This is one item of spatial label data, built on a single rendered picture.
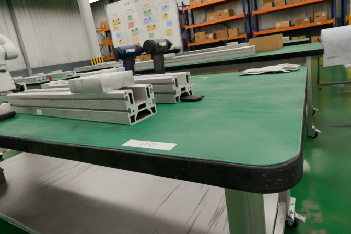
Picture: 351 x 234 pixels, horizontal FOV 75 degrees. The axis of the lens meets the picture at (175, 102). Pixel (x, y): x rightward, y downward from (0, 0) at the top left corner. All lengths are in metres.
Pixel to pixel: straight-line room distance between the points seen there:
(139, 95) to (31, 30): 13.57
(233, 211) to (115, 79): 0.42
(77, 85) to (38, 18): 13.82
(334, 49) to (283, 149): 3.84
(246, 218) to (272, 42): 2.30
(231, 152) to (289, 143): 0.09
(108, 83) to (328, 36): 3.78
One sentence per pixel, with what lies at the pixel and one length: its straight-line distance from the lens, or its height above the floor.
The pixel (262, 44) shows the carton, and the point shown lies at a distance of 2.66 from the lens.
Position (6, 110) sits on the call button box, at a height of 0.81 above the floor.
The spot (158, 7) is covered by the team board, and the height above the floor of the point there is 1.66.
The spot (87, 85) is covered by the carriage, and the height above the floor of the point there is 0.89.
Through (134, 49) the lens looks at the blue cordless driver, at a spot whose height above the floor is 0.97.
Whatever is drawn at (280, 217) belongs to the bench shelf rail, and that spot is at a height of 0.20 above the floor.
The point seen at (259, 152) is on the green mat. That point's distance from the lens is 0.36.
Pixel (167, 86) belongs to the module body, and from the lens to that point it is 0.70.
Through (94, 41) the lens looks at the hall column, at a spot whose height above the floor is 1.70.
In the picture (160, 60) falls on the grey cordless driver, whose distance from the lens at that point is 0.99.
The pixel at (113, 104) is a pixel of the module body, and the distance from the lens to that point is 0.59.
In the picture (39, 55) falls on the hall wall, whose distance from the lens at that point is 14.01.
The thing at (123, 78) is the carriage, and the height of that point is 0.89.
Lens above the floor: 0.94
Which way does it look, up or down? 13 degrees down
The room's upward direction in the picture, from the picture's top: 9 degrees counter-clockwise
